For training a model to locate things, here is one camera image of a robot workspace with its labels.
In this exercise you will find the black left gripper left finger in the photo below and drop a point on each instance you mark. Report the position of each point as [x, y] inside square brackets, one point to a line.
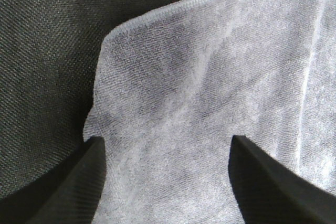
[69, 193]

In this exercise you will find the black fabric table cover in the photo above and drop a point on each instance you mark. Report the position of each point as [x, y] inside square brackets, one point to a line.
[49, 53]

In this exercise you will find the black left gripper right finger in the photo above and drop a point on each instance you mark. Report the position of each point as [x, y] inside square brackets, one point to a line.
[267, 192]

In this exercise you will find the dark blue-grey towel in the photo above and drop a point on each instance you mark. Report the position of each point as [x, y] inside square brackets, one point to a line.
[174, 85]

